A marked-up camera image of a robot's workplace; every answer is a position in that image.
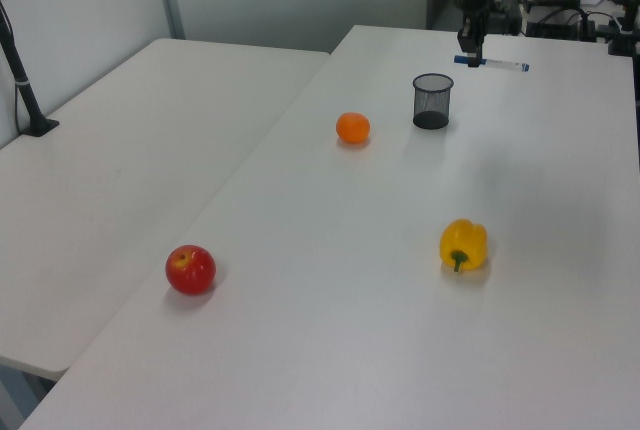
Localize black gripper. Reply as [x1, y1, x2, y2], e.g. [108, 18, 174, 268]
[455, 0, 496, 69]

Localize white marker with blue cap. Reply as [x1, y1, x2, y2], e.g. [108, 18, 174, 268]
[453, 54, 532, 73]

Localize black mesh pen cup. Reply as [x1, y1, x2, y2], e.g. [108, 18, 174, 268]
[411, 73, 456, 130]

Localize black desk equipment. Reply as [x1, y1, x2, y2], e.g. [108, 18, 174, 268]
[522, 0, 599, 42]

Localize orange fruit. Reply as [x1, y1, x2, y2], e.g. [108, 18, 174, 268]
[335, 111, 372, 146]

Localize yellow bell pepper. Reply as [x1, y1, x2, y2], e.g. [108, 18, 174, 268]
[438, 218, 489, 274]

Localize red apple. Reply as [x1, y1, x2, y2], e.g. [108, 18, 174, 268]
[165, 244, 218, 297]

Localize white side table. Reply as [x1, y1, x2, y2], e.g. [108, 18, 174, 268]
[0, 38, 332, 383]

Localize black pole with base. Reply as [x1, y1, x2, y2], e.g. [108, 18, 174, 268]
[0, 0, 61, 138]

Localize black camera stand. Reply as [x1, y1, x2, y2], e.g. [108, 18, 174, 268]
[606, 0, 640, 57]

